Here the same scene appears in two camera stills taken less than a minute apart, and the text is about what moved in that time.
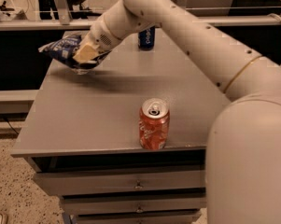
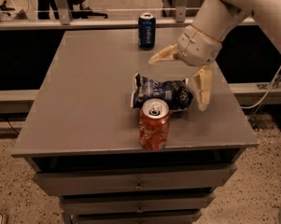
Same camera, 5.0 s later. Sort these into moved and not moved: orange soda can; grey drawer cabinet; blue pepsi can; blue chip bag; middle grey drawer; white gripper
Moved: blue chip bag; white gripper
Not moved: orange soda can; middle grey drawer; blue pepsi can; grey drawer cabinet
